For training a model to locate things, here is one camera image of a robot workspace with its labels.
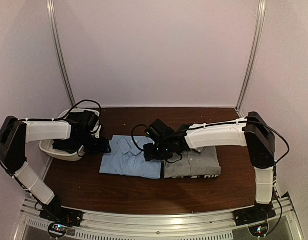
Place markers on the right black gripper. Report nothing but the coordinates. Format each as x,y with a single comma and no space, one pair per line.
150,154

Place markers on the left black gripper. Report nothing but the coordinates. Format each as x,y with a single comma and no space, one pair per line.
102,147

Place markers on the light blue shirt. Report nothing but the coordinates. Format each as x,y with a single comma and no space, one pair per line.
126,159

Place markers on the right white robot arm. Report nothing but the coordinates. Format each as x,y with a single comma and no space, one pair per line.
249,132

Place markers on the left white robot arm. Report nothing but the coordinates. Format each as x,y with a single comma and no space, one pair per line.
15,135

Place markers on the black shirt in basket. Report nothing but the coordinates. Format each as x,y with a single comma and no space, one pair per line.
68,146

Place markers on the white plastic basket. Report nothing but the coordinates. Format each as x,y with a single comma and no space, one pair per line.
47,145

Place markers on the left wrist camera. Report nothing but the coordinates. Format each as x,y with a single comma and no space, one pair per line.
97,131

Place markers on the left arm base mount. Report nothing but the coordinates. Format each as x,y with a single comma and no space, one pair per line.
56,213

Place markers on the front aluminium rail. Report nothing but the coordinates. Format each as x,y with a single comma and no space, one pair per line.
215,225

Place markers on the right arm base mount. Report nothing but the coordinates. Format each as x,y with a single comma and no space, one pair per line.
254,214

